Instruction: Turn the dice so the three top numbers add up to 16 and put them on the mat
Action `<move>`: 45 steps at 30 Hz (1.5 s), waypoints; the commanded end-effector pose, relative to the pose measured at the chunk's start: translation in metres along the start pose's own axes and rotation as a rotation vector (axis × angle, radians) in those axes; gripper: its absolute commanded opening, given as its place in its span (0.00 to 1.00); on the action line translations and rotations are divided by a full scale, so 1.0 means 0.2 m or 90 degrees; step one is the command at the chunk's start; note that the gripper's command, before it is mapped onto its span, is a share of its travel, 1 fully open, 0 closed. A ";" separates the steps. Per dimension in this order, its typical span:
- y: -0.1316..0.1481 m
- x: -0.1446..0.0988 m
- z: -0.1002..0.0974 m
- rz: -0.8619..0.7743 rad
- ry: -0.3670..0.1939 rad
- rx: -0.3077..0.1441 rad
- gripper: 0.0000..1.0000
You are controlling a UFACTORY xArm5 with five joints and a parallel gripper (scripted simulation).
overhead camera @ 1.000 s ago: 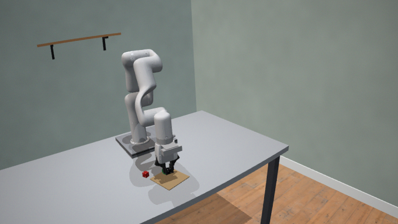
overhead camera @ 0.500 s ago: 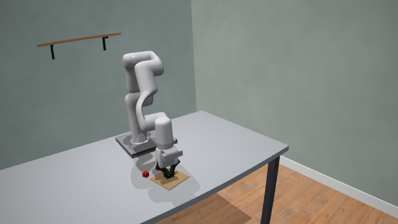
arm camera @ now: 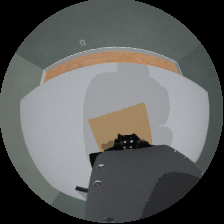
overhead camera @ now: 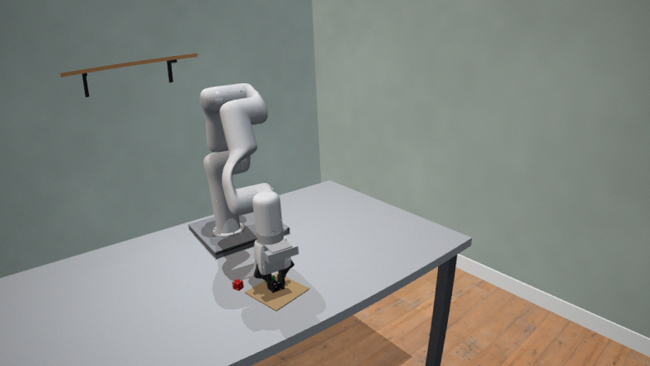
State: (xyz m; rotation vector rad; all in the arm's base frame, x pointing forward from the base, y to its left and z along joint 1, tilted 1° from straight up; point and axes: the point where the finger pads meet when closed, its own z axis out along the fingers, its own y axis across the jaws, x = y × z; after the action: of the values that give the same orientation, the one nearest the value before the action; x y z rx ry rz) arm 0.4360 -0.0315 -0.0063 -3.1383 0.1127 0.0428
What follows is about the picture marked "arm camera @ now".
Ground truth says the black die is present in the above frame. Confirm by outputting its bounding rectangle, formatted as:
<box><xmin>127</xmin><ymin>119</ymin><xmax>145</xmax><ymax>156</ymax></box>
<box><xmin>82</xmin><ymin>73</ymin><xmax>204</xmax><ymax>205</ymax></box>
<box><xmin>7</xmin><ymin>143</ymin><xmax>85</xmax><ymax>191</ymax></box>
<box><xmin>121</xmin><ymin>135</ymin><xmax>134</xmax><ymax>150</ymax></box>

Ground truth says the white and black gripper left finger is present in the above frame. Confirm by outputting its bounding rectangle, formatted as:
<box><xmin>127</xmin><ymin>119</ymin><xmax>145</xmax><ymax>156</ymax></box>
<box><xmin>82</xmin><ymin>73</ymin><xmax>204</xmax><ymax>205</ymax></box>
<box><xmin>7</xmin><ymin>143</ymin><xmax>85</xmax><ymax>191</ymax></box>
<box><xmin>89</xmin><ymin>134</ymin><xmax>124</xmax><ymax>167</ymax></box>

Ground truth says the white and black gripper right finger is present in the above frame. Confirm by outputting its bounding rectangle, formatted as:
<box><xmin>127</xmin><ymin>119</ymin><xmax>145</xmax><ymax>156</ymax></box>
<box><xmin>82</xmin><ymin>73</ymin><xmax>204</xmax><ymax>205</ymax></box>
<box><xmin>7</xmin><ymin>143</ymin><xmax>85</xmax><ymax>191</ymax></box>
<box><xmin>131</xmin><ymin>134</ymin><xmax>156</xmax><ymax>149</ymax></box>

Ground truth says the tan square mat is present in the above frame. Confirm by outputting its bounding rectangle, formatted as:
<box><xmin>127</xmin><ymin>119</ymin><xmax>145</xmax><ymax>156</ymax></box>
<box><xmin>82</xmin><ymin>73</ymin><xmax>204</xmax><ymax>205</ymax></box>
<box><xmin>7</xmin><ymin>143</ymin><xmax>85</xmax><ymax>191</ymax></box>
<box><xmin>88</xmin><ymin>102</ymin><xmax>152</xmax><ymax>152</ymax></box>

